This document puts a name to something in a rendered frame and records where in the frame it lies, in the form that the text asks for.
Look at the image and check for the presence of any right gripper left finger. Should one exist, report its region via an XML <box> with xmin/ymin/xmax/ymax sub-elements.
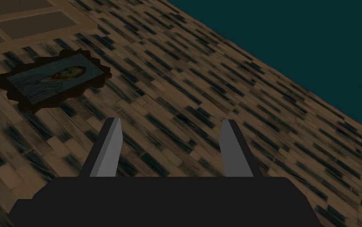
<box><xmin>79</xmin><ymin>117</ymin><xmax>123</xmax><ymax>178</ymax></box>

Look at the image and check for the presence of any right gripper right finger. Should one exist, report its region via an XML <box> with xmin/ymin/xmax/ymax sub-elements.
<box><xmin>219</xmin><ymin>119</ymin><xmax>263</xmax><ymax>178</ymax></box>

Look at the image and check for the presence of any framed portrait painting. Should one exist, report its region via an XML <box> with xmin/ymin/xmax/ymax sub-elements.
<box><xmin>0</xmin><ymin>48</ymin><xmax>112</xmax><ymax>114</ymax></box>

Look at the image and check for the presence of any brown panelled door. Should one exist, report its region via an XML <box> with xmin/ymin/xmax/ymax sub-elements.
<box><xmin>0</xmin><ymin>0</ymin><xmax>99</xmax><ymax>58</ymax></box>

